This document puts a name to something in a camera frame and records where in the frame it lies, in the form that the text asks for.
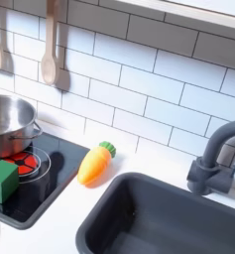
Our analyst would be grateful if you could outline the green block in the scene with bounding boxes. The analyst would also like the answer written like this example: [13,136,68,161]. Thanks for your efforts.
[0,160,20,204]

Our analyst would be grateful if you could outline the orange toy carrot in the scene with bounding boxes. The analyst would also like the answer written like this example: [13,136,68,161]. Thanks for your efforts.
[76,141,117,186]

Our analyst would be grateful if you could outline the black stove top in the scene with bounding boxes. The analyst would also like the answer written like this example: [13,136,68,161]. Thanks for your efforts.
[0,131,91,230]

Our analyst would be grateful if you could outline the wooden spoon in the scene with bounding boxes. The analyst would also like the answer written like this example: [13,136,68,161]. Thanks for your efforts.
[40,0,61,86]

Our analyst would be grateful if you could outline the grey sink basin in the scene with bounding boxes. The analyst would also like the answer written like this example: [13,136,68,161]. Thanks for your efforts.
[75,172,235,254]

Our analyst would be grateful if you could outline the grey tap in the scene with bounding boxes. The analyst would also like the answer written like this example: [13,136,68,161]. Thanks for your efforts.
[186,119,235,196]

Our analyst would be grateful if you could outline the steel pot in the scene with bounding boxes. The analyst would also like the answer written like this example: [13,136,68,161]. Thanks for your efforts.
[0,94,44,159]

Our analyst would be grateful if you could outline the white shelf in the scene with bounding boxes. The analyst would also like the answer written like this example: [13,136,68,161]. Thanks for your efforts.
[115,0,235,31]

